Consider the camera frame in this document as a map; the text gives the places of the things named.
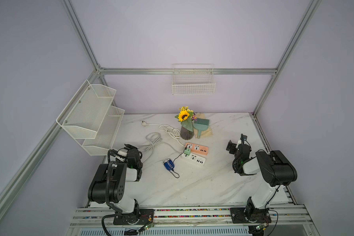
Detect blue electric shaver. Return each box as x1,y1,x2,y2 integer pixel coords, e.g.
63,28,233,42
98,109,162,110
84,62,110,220
163,159,175,172

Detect black usb cable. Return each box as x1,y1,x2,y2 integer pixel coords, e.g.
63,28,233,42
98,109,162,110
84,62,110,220
168,144,189,179

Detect green usb charger adapter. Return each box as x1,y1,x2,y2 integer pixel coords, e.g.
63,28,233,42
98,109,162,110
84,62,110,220
184,148,191,156

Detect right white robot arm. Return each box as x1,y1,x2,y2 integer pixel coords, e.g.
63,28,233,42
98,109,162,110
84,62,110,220
226,134,298,223

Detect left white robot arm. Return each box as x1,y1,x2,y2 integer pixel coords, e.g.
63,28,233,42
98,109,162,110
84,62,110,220
88,144,143,220

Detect beige wooden board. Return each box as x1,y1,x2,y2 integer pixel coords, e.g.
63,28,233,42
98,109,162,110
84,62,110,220
193,113,212,139

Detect orange power strip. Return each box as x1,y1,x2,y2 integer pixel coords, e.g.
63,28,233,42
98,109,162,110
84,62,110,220
185,143,208,156

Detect white power strip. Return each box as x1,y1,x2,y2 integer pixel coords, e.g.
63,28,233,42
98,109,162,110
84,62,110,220
180,153,206,167

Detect green brush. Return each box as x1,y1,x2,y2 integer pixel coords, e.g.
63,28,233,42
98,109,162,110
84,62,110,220
193,118,210,139

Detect purple glass vase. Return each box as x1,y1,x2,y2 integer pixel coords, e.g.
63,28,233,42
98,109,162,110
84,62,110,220
180,124,194,140

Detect sunflower bouquet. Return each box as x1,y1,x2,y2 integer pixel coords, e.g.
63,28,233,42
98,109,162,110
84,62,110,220
175,106,197,132

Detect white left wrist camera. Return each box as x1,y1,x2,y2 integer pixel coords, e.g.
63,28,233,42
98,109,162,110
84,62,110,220
116,149,127,162

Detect grey coiled power cable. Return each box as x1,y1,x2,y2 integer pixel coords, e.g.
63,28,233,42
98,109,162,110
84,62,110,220
137,132,185,164

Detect white mesh wall shelf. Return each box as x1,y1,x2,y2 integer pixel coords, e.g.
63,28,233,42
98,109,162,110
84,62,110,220
56,80,125,156

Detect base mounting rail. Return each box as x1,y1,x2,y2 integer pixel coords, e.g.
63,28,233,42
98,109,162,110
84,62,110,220
67,205,319,236

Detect white wire wall basket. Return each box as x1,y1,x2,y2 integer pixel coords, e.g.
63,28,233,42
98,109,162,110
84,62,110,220
172,64,216,95

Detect aluminium frame rails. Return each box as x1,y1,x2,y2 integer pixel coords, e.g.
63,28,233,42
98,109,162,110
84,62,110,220
0,1,321,223

